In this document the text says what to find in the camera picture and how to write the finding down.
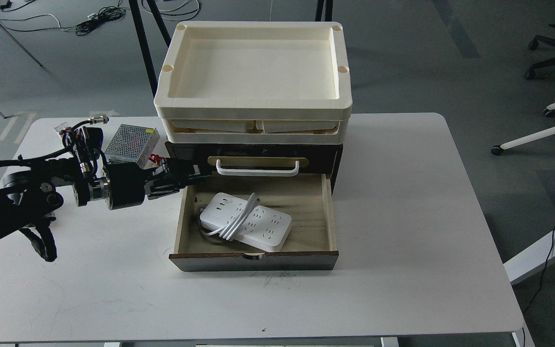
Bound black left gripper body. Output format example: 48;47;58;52
103;158;182;210

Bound black floor cables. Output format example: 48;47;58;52
0;0;201;37

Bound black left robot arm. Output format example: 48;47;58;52
0;116;211;262

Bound open wooden drawer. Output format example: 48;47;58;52
169;173;339;272

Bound white red circuit breaker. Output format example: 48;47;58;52
54;122;73;141

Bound white side table edge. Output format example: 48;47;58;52
504;229;555;285

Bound white drawer handle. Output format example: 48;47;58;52
215;159;300;177

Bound cream plastic stacked trays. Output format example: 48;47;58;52
154;21;353;145

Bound metal mesh power supply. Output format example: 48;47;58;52
104;124;160;169

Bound brass valve red handle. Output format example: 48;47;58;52
148;154;167;169

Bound white power strip with cable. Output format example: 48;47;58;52
199;193;291;252

